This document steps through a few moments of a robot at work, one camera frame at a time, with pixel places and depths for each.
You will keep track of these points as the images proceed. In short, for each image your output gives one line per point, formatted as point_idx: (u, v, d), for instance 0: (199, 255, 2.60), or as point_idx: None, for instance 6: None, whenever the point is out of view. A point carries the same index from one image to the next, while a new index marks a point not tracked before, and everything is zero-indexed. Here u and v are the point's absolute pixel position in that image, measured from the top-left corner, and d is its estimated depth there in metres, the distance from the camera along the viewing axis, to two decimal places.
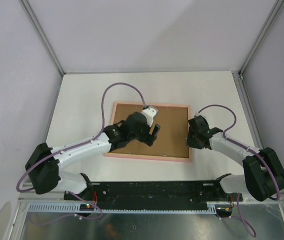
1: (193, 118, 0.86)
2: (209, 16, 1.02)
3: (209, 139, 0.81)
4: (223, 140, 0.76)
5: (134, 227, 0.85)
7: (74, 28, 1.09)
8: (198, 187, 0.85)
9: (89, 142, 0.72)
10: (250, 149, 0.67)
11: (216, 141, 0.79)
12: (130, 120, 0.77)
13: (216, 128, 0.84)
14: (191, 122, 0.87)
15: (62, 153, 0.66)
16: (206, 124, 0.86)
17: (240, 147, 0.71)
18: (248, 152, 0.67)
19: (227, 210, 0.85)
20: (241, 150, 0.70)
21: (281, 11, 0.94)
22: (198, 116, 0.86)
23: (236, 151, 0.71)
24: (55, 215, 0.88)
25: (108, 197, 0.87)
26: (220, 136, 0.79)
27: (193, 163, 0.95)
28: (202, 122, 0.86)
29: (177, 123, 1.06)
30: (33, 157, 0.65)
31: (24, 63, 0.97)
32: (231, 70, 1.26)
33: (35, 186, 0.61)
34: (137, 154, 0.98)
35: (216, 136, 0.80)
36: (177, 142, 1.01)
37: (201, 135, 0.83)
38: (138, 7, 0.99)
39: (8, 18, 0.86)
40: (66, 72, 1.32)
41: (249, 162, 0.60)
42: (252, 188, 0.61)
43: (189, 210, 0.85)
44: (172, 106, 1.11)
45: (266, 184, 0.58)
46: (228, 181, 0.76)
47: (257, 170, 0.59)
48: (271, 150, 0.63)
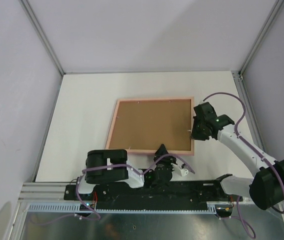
1: (199, 105, 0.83)
2: (209, 15, 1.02)
3: (217, 129, 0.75)
4: (235, 137, 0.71)
5: (134, 227, 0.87)
7: (74, 28, 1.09)
8: (198, 187, 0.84)
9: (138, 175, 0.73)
10: (265, 159, 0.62)
11: (226, 137, 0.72)
12: (160, 174, 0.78)
13: (224, 116, 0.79)
14: (197, 109, 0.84)
15: (130, 169, 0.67)
16: (214, 112, 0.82)
17: (253, 153, 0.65)
18: (262, 162, 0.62)
19: (227, 210, 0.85)
20: (254, 158, 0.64)
21: (281, 11, 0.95)
22: (205, 103, 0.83)
23: (247, 156, 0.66)
24: (55, 215, 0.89)
25: (108, 197, 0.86)
26: (231, 131, 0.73)
27: (193, 160, 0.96)
28: (210, 110, 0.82)
29: (180, 116, 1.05)
30: (110, 152, 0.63)
31: (24, 63, 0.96)
32: (231, 71, 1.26)
33: (96, 177, 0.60)
34: (137, 147, 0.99)
35: (227, 130, 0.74)
36: (179, 134, 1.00)
37: (208, 122, 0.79)
38: (138, 6, 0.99)
39: (8, 18, 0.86)
40: (66, 72, 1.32)
41: (262, 175, 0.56)
42: (256, 195, 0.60)
43: (190, 210, 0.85)
44: (175, 100, 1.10)
45: (272, 196, 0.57)
46: (230, 183, 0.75)
47: (269, 184, 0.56)
48: None
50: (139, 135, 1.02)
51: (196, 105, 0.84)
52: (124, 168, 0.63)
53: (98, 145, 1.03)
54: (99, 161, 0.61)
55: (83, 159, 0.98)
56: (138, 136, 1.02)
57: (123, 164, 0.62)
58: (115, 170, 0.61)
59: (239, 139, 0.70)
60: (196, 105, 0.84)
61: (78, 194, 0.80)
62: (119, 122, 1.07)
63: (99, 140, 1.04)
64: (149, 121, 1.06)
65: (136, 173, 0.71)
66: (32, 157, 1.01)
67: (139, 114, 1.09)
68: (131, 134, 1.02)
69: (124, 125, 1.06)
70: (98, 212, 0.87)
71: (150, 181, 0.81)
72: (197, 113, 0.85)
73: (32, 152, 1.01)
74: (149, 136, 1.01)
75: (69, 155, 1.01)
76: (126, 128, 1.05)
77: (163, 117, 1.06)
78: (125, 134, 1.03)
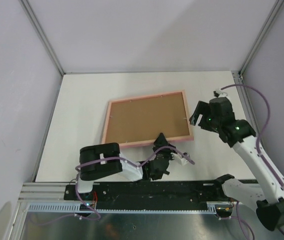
1: (218, 101, 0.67)
2: (209, 15, 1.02)
3: (237, 138, 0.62)
4: (256, 156, 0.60)
5: (134, 227, 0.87)
7: (74, 28, 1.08)
8: (198, 187, 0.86)
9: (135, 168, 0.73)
10: None
11: (246, 152, 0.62)
12: (157, 163, 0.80)
13: (244, 120, 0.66)
14: (214, 107, 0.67)
15: (124, 162, 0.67)
16: (233, 112, 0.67)
17: (273, 178, 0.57)
18: (282, 192, 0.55)
19: (227, 210, 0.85)
20: (274, 185, 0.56)
21: (281, 12, 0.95)
22: (225, 101, 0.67)
23: (266, 181, 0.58)
24: (55, 215, 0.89)
25: (108, 197, 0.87)
26: (252, 145, 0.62)
27: (193, 160, 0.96)
28: (229, 110, 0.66)
29: (173, 108, 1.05)
30: (102, 147, 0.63)
31: (24, 63, 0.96)
32: (231, 71, 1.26)
33: (90, 173, 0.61)
34: (133, 140, 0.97)
35: (248, 143, 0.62)
36: (174, 124, 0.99)
37: (224, 126, 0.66)
38: (137, 6, 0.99)
39: (8, 18, 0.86)
40: (66, 72, 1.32)
41: (280, 208, 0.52)
42: (263, 218, 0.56)
43: (190, 210, 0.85)
44: (169, 93, 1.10)
45: (281, 224, 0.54)
46: (235, 190, 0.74)
47: None
48: None
50: (137, 129, 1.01)
51: (213, 102, 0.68)
52: (117, 161, 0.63)
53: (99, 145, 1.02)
54: (91, 156, 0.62)
55: None
56: (134, 130, 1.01)
57: (115, 158, 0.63)
58: (108, 164, 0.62)
59: (260, 158, 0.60)
60: (214, 101, 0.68)
61: (78, 194, 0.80)
62: (114, 119, 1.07)
63: (99, 139, 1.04)
64: (142, 116, 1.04)
65: (133, 165, 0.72)
66: (32, 157, 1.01)
67: (133, 110, 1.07)
68: (128, 128, 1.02)
69: (119, 121, 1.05)
70: (98, 212, 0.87)
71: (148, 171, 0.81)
72: (212, 110, 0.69)
73: (32, 152, 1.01)
74: (143, 131, 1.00)
75: (69, 155, 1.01)
76: (121, 123, 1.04)
77: (156, 111, 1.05)
78: (122, 128, 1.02)
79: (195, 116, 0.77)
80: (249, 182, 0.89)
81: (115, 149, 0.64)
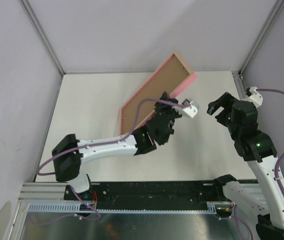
1: (245, 111, 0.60)
2: (209, 15, 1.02)
3: (255, 155, 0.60)
4: (272, 179, 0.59)
5: (134, 227, 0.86)
7: (74, 28, 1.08)
8: (198, 187, 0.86)
9: (116, 143, 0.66)
10: None
11: (262, 173, 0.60)
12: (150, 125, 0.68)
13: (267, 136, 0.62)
14: (239, 114, 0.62)
15: (87, 148, 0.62)
16: (256, 123, 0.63)
17: None
18: None
19: (227, 210, 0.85)
20: None
21: (281, 11, 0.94)
22: (253, 111, 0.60)
23: (276, 206, 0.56)
24: (55, 215, 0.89)
25: (108, 197, 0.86)
26: (269, 167, 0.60)
27: (193, 160, 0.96)
28: (253, 122, 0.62)
29: (169, 72, 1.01)
30: (59, 145, 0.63)
31: (24, 63, 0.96)
32: (231, 70, 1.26)
33: (57, 173, 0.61)
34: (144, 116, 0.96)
35: (266, 164, 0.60)
36: (173, 82, 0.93)
37: (243, 139, 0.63)
38: (137, 6, 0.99)
39: (8, 18, 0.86)
40: (66, 72, 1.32)
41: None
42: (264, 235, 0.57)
43: (190, 210, 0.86)
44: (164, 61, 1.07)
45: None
46: (236, 196, 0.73)
47: None
48: None
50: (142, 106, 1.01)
51: (237, 108, 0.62)
52: (77, 153, 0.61)
53: None
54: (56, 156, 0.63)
55: None
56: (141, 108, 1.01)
57: (71, 150, 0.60)
58: (66, 158, 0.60)
59: (276, 183, 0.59)
60: (238, 108, 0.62)
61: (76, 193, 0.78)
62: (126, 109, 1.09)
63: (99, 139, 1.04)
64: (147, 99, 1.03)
65: (111, 143, 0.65)
66: (32, 157, 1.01)
67: (138, 99, 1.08)
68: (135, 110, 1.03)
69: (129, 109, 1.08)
70: (98, 212, 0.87)
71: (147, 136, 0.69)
72: (234, 114, 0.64)
73: (32, 152, 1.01)
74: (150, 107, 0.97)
75: None
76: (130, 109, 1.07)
77: (157, 86, 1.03)
78: (133, 114, 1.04)
79: (215, 106, 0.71)
80: (248, 182, 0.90)
81: (69, 142, 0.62)
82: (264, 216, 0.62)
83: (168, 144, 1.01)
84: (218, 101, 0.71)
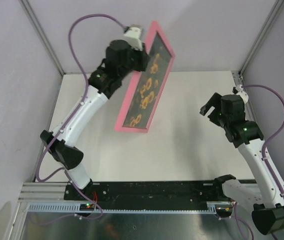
1: (230, 100, 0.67)
2: (209, 15, 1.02)
3: (243, 140, 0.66)
4: (260, 159, 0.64)
5: (134, 227, 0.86)
7: (74, 28, 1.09)
8: (198, 187, 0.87)
9: (81, 105, 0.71)
10: None
11: (250, 155, 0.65)
12: (108, 56, 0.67)
13: (253, 122, 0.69)
14: (226, 105, 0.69)
15: (62, 132, 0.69)
16: (243, 112, 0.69)
17: (274, 184, 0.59)
18: (281, 198, 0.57)
19: (227, 210, 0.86)
20: (273, 190, 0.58)
21: (281, 10, 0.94)
22: (237, 100, 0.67)
23: (266, 185, 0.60)
24: (55, 215, 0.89)
25: (108, 197, 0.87)
26: (257, 149, 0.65)
27: (193, 161, 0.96)
28: (240, 109, 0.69)
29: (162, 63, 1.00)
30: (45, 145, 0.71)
31: (25, 63, 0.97)
32: (231, 70, 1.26)
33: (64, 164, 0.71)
34: (136, 90, 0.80)
35: (253, 146, 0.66)
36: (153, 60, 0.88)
37: (232, 126, 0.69)
38: (138, 6, 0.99)
39: (8, 18, 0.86)
40: (66, 72, 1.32)
41: (276, 213, 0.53)
42: (259, 222, 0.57)
43: (191, 210, 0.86)
44: (167, 69, 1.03)
45: (274, 228, 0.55)
46: (232, 190, 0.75)
47: (279, 223, 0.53)
48: None
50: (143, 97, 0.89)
51: (225, 99, 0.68)
52: (59, 141, 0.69)
53: (98, 145, 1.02)
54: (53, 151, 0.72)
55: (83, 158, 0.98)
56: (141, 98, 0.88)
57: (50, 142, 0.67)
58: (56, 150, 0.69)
59: (263, 162, 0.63)
60: (226, 99, 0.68)
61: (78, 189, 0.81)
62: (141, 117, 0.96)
63: (98, 139, 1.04)
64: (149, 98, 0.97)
65: (79, 109, 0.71)
66: (32, 157, 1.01)
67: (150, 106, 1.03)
68: (140, 102, 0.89)
69: (142, 113, 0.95)
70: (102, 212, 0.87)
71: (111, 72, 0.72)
72: (223, 106, 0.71)
73: (32, 152, 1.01)
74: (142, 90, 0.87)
75: None
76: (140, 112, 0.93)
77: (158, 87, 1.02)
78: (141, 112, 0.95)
79: (206, 106, 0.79)
80: (249, 182, 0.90)
81: (46, 139, 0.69)
82: (259, 204, 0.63)
83: (168, 143, 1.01)
84: (209, 101, 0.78)
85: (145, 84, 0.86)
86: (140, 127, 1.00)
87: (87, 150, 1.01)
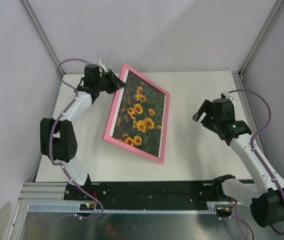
1: (220, 102, 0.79)
2: (209, 15, 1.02)
3: (232, 135, 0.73)
4: (249, 149, 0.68)
5: (134, 227, 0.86)
7: (74, 28, 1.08)
8: (198, 187, 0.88)
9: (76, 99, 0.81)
10: (276, 181, 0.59)
11: (240, 147, 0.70)
12: (88, 72, 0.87)
13: (242, 122, 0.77)
14: (217, 107, 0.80)
15: (64, 114, 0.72)
16: (232, 113, 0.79)
17: (264, 171, 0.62)
18: (272, 183, 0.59)
19: (227, 210, 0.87)
20: (264, 177, 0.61)
21: (281, 11, 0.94)
22: (227, 102, 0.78)
23: (257, 173, 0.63)
24: (55, 216, 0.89)
25: (108, 197, 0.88)
26: (246, 141, 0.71)
27: (194, 161, 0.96)
28: (230, 110, 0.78)
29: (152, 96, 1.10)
30: (42, 136, 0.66)
31: (24, 63, 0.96)
32: (231, 71, 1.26)
33: (65, 148, 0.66)
34: (120, 108, 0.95)
35: (242, 139, 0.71)
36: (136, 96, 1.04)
37: (223, 124, 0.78)
38: (138, 6, 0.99)
39: (8, 17, 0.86)
40: (66, 72, 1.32)
41: (269, 197, 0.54)
42: (256, 212, 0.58)
43: (190, 210, 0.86)
44: (164, 104, 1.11)
45: (272, 217, 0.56)
46: (231, 189, 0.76)
47: (274, 207, 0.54)
48: None
50: (134, 118, 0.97)
51: (216, 101, 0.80)
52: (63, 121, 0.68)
53: (99, 145, 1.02)
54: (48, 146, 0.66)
55: (83, 159, 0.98)
56: (132, 119, 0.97)
57: (54, 123, 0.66)
58: (59, 132, 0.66)
59: (253, 152, 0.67)
60: (217, 101, 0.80)
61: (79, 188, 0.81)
62: (142, 139, 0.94)
63: (99, 139, 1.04)
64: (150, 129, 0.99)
65: (73, 103, 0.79)
66: (32, 157, 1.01)
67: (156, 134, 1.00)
68: (133, 122, 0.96)
69: (143, 136, 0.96)
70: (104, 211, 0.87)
71: (91, 84, 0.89)
72: (215, 109, 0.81)
73: (32, 152, 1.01)
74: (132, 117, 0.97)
75: None
76: (138, 134, 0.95)
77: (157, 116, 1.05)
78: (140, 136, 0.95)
79: (199, 112, 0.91)
80: (249, 182, 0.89)
81: (49, 122, 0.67)
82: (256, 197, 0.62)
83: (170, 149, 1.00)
84: (201, 108, 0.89)
85: (131, 107, 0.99)
86: (150, 153, 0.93)
87: (87, 151, 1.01)
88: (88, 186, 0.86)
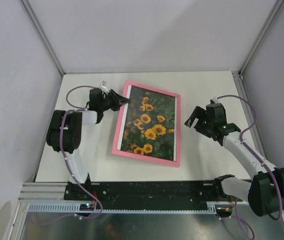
1: (212, 106, 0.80)
2: (209, 15, 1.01)
3: (223, 136, 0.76)
4: (239, 142, 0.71)
5: (134, 227, 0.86)
7: (74, 28, 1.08)
8: (198, 187, 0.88)
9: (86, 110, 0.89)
10: (265, 165, 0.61)
11: (230, 141, 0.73)
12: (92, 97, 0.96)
13: (233, 124, 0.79)
14: (209, 110, 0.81)
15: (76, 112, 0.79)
16: (224, 116, 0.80)
17: (254, 158, 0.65)
18: (262, 167, 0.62)
19: (227, 210, 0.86)
20: (254, 163, 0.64)
21: (281, 10, 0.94)
22: (218, 106, 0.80)
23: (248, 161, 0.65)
24: (55, 216, 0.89)
25: (108, 197, 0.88)
26: (236, 136, 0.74)
27: (196, 161, 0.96)
28: (221, 113, 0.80)
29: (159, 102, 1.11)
30: (52, 124, 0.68)
31: (24, 63, 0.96)
32: (231, 71, 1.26)
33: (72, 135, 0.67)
34: (126, 122, 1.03)
35: (232, 135, 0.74)
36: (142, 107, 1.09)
37: (216, 127, 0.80)
38: (137, 6, 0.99)
39: (8, 17, 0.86)
40: (66, 72, 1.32)
41: (259, 179, 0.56)
42: (253, 201, 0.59)
43: (189, 210, 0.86)
44: (175, 108, 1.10)
45: (267, 202, 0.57)
46: (231, 185, 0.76)
47: (266, 189, 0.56)
48: None
50: (142, 128, 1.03)
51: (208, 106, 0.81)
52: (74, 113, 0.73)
53: (99, 145, 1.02)
54: (53, 135, 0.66)
55: (83, 158, 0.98)
56: (140, 129, 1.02)
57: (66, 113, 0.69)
58: (69, 122, 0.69)
59: (243, 144, 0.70)
60: (209, 106, 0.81)
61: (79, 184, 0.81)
62: (153, 147, 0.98)
63: (99, 139, 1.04)
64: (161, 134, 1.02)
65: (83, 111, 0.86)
66: (32, 157, 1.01)
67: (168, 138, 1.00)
68: (141, 132, 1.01)
69: (153, 143, 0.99)
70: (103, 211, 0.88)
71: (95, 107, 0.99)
72: (207, 112, 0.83)
73: (33, 152, 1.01)
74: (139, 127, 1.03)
75: None
76: (149, 142, 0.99)
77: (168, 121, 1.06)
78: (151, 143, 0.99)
79: (191, 118, 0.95)
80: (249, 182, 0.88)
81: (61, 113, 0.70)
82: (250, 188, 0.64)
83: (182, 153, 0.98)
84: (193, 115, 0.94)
85: (138, 118, 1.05)
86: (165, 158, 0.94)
87: (87, 151, 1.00)
88: (89, 186, 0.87)
